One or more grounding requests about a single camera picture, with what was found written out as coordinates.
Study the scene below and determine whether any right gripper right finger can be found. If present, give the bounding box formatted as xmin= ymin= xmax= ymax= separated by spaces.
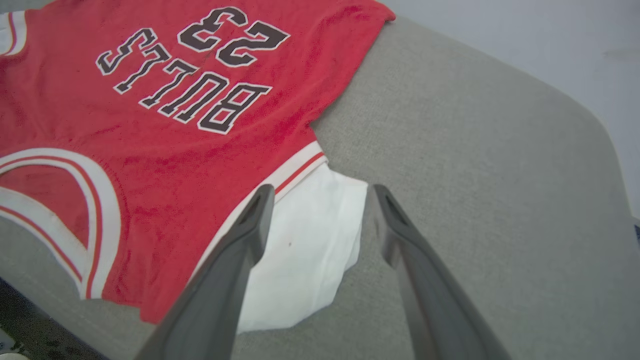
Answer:
xmin=372 ymin=184 xmax=512 ymax=360

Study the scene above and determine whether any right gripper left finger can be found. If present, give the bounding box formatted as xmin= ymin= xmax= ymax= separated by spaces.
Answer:
xmin=135 ymin=184 xmax=276 ymax=360

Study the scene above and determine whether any red and white basketball jersey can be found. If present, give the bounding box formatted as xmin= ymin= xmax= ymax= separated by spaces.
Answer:
xmin=0 ymin=0 xmax=397 ymax=335

